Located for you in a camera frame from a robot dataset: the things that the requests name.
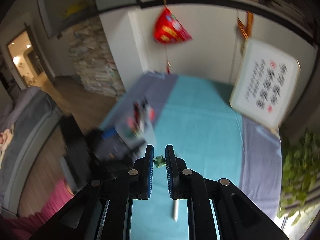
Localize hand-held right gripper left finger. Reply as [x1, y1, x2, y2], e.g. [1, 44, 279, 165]
[29, 144, 155, 240]

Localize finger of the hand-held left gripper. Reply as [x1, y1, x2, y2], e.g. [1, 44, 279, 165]
[101, 127, 118, 140]

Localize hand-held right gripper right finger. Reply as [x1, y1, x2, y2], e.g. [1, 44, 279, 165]
[165, 144, 288, 240]

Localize pale green pen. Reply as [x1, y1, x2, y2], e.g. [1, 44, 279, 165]
[153, 155, 166, 169]

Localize white pen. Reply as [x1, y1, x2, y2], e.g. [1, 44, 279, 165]
[171, 201, 181, 222]

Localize translucent plastic cup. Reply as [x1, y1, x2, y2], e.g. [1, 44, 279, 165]
[114, 102, 157, 148]

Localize person's left forearm pink sleeve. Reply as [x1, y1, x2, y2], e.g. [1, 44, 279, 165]
[0, 177, 76, 240]

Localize blue and grey tablecloth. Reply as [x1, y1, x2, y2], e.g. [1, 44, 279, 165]
[98, 71, 283, 240]

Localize tall pile of books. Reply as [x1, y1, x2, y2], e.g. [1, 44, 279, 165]
[68, 19, 126, 98]

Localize grey sofa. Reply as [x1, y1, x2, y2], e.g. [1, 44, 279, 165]
[0, 86, 65, 216]

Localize red pyramid hanging ornament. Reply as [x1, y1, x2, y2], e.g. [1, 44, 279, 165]
[152, 7, 193, 75]

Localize white bookcase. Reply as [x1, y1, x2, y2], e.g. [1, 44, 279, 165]
[90, 0, 316, 101]

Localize green potted plant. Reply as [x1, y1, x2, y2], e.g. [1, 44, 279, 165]
[276, 127, 320, 227]

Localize yellow plush toy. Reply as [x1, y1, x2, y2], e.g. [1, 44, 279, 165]
[63, 2, 90, 18]

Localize framed calligraphy board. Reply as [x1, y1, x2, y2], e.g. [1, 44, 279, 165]
[228, 37, 301, 131]

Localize medal with striped ribbon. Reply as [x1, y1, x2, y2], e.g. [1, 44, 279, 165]
[236, 11, 255, 53]

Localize slanted stacks of books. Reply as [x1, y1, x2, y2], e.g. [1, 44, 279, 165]
[239, 0, 308, 18]

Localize wooden door frame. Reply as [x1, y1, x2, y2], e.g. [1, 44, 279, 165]
[5, 29, 55, 91]

